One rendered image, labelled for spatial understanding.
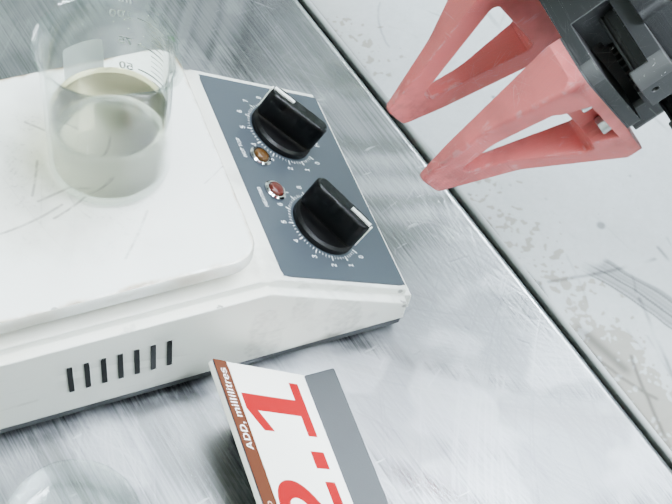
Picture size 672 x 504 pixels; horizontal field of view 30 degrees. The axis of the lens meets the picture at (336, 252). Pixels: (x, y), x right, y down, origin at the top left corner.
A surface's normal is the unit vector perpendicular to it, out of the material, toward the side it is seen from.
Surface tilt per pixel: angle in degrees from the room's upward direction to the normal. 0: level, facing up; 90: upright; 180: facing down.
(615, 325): 0
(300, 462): 40
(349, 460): 0
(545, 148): 19
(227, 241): 0
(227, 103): 30
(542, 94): 61
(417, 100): 90
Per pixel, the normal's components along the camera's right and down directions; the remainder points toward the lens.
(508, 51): -0.19, -0.46
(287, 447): 0.69, -0.57
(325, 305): 0.36, 0.79
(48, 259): 0.12, -0.56
